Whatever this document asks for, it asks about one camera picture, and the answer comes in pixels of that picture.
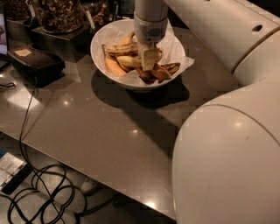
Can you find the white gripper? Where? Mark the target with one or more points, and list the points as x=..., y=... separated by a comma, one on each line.
x=150, y=31

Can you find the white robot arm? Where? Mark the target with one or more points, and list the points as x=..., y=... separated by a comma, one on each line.
x=226, y=158

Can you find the top spotted banana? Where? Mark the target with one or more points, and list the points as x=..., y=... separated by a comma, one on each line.
x=119, y=50

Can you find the spotted banana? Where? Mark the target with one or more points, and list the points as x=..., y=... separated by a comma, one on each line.
x=119, y=50
x=129, y=61

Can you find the middle spotted banana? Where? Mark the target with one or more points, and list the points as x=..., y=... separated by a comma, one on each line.
x=129, y=61

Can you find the small lower centre banana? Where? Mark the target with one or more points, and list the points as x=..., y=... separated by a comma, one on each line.
x=144, y=75

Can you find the white ceramic bowl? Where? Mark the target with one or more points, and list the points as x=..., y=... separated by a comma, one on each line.
x=137, y=55

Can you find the front right yellow banana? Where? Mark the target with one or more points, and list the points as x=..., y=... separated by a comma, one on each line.
x=160, y=73

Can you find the upright back banana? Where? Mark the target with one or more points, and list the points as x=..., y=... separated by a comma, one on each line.
x=127, y=39

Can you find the dark overripe banana right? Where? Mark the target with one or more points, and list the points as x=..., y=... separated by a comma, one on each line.
x=172, y=68

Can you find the left orange-yellow banana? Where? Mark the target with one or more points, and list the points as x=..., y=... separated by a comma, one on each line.
x=112, y=65

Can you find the white paper liner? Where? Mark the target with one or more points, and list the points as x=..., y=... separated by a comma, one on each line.
x=175, y=52

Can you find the background snack container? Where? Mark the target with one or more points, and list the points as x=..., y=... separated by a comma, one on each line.
x=101, y=12

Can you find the dark metal stand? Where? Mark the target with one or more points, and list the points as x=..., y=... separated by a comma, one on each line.
x=70, y=46

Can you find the glass jar of nuts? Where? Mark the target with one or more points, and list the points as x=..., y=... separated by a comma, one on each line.
x=58, y=16

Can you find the black box device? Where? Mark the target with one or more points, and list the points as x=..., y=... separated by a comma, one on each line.
x=37, y=66

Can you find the left jar of nuts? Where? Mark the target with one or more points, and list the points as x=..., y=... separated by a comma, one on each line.
x=16, y=9

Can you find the tablet screen at left edge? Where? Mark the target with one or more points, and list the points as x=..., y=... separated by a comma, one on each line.
x=4, y=60

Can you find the checkered box on floor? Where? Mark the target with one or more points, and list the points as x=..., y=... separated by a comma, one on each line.
x=13, y=172

